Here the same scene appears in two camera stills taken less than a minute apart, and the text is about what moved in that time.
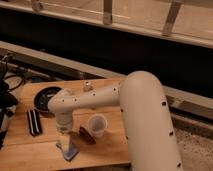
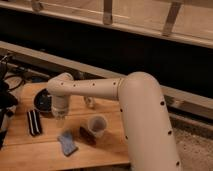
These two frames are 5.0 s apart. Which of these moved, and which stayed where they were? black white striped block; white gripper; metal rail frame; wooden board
Moved: white gripper
Stayed: metal rail frame; wooden board; black white striped block
